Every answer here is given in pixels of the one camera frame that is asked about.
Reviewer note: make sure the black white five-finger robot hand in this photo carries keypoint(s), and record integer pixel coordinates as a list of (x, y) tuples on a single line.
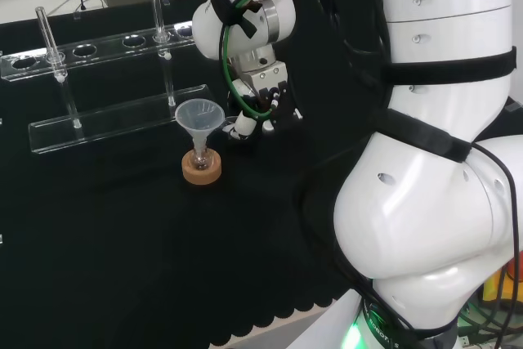
[(265, 81)]

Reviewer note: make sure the clear plastic funnel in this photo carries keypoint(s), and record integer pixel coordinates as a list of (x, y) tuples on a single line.
[(199, 117)]

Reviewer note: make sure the clear acrylic funnel stand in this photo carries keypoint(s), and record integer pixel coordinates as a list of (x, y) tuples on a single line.
[(114, 120)]

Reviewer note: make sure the clear round-bottom flask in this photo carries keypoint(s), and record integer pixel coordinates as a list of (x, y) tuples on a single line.
[(201, 160)]

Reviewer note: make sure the black cloth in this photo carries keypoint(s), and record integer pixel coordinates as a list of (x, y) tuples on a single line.
[(163, 242)]

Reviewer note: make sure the yellow stop button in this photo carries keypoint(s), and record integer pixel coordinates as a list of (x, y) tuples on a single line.
[(500, 287)]

